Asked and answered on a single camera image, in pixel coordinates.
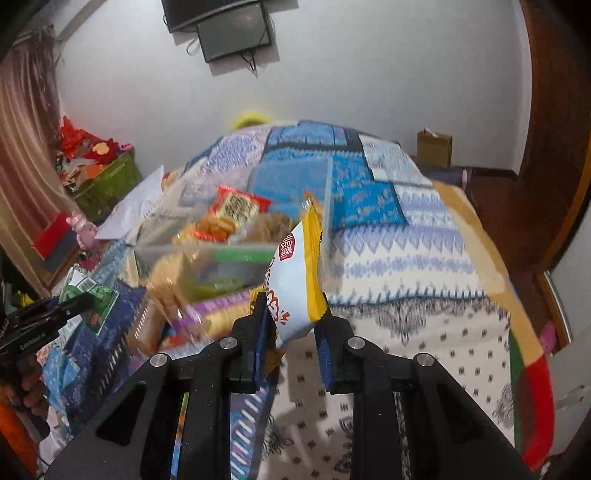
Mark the patchwork blue bedspread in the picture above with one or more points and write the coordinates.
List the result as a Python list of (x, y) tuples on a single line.
[(407, 263)]

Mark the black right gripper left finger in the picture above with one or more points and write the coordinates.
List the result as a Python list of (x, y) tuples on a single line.
[(172, 415)]

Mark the striped brown curtain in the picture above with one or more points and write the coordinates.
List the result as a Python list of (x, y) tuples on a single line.
[(32, 194)]

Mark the pink plush toy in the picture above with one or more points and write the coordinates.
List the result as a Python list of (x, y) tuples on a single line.
[(85, 230)]

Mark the red snack package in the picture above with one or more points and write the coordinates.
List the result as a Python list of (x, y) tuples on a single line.
[(237, 206)]

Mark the white pillow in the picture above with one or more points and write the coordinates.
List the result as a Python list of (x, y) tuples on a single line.
[(133, 208)]

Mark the wall mounted black monitor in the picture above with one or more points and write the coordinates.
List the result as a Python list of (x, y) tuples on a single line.
[(241, 29)]

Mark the left hand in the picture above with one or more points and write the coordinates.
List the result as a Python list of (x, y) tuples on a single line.
[(34, 398)]

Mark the clear plastic storage box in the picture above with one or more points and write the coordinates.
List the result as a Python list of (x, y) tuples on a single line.
[(179, 228)]

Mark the brown wooden door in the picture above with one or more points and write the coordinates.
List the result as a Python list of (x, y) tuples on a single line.
[(524, 212)]

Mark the white yellow snack bag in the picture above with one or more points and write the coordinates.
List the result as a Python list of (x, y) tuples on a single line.
[(294, 295)]

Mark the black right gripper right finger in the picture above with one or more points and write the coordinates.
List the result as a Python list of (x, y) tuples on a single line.
[(410, 406)]

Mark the green white snack packet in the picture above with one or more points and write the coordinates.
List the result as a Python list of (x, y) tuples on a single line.
[(92, 300)]

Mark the small cardboard box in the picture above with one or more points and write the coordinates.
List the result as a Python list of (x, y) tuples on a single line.
[(434, 149)]

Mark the red stuffed toy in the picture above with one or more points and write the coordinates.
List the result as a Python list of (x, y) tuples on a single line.
[(78, 143)]

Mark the green storage basket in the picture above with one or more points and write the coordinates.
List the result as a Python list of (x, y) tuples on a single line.
[(97, 197)]

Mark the purple snack packet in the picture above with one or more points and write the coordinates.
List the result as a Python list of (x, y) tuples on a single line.
[(212, 318)]

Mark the yellow curved tube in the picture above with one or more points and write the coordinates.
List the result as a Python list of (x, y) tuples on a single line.
[(251, 118)]

